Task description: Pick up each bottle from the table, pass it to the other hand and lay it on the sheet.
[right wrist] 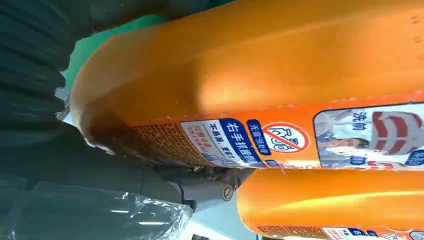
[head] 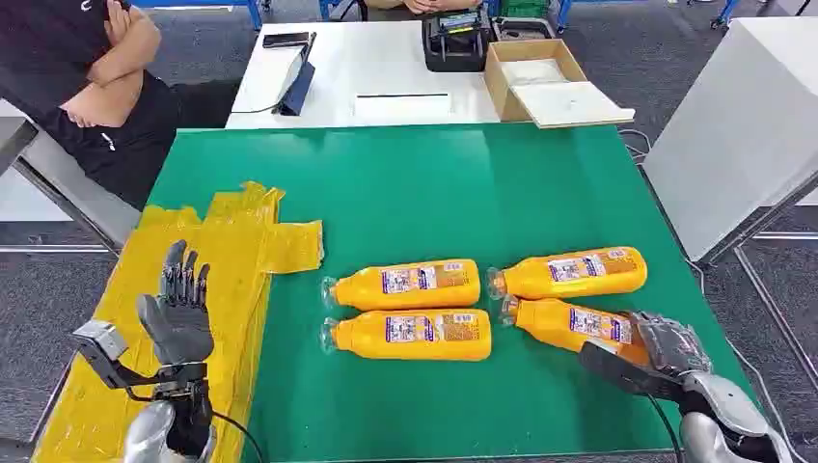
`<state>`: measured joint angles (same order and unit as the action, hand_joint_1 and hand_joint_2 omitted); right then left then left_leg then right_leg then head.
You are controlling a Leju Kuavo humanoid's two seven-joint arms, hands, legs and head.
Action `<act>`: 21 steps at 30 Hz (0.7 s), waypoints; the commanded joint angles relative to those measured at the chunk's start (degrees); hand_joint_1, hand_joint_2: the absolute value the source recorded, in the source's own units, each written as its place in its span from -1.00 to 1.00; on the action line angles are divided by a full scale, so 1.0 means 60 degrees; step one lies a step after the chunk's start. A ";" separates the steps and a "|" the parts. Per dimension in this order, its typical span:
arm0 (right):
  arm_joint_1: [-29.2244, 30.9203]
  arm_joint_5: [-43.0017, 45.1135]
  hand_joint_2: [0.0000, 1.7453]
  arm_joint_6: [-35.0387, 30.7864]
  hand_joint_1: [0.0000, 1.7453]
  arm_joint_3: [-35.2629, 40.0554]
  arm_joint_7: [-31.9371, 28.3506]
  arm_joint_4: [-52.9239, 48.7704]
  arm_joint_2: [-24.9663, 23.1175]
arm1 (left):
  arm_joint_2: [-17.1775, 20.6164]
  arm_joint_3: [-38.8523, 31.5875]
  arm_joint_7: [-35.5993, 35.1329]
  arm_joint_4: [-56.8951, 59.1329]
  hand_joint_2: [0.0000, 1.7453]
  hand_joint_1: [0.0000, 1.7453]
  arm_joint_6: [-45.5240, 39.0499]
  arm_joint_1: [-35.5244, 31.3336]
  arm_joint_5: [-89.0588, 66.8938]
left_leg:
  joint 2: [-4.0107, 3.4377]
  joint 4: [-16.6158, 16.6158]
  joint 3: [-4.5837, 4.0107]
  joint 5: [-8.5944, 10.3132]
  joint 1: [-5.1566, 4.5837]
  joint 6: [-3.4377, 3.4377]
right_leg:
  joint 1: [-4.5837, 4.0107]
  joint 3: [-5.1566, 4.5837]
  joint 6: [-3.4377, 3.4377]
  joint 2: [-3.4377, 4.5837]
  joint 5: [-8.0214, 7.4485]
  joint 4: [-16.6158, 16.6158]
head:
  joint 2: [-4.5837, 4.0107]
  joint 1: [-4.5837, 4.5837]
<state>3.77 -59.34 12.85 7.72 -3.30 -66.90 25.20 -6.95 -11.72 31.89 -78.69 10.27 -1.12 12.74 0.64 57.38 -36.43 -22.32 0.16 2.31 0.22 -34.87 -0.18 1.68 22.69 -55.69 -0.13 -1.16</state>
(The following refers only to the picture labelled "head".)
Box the person beside table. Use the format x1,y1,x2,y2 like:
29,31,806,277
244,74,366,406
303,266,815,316
0,0,241,212

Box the green crate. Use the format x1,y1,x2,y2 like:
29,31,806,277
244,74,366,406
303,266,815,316
498,0,559,19

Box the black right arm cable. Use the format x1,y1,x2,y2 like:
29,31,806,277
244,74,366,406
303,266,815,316
643,395,685,463

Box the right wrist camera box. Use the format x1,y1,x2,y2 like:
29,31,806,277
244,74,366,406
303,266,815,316
578,340,688,402

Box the green table mat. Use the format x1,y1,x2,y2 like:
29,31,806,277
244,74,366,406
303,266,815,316
147,123,765,463

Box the black label printer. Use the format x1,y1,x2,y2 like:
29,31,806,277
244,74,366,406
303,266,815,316
422,7,494,73

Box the white foam sheet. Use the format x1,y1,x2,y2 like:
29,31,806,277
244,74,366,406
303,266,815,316
501,58,569,88

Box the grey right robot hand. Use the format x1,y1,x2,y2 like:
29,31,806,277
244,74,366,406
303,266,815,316
616,311,713,380

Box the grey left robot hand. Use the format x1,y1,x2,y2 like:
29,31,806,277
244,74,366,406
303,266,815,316
135,239,216,368

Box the orange drink bottle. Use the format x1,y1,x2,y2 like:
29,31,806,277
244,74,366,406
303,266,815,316
320,308,493,363
499,294,652,369
321,258,481,313
486,245,648,302

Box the open cardboard box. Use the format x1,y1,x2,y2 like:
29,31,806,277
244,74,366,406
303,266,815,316
483,38,589,123

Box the person across desk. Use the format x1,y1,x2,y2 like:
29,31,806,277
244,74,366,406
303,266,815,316
364,0,487,21

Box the yellow plastic sheet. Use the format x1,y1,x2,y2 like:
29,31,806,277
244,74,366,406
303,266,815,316
32,181,325,463

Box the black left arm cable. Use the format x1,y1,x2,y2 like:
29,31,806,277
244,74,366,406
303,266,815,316
209,410,265,463

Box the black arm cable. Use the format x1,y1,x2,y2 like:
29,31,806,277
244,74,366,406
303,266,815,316
209,410,265,463
643,395,685,463

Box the blue metal frame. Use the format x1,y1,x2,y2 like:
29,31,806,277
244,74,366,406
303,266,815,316
130,0,265,31

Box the white desk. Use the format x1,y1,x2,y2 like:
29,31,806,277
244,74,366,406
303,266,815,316
225,20,504,131

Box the white flat board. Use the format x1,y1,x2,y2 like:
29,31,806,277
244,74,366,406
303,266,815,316
510,79,637,130

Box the tablet with blue cover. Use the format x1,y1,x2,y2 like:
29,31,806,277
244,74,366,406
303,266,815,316
271,32,318,119

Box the blue caster leg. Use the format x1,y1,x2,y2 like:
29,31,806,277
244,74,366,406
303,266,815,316
709,0,744,31

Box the black phone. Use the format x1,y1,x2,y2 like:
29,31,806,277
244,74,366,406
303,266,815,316
262,32,312,50

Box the black plastic tray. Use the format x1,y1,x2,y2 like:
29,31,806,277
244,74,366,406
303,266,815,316
492,16,558,43

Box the white side table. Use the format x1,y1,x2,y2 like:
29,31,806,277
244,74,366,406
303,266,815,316
641,16,818,265

